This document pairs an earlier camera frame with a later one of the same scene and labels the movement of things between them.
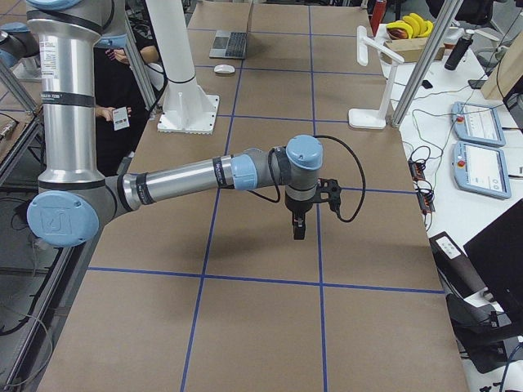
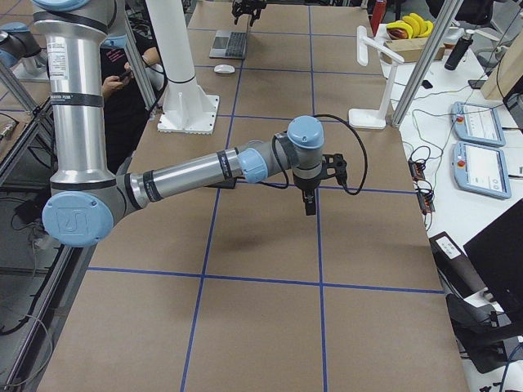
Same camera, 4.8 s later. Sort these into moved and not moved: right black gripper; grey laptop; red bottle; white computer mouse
Moved: right black gripper
Not moved: red bottle; white computer mouse; grey laptop
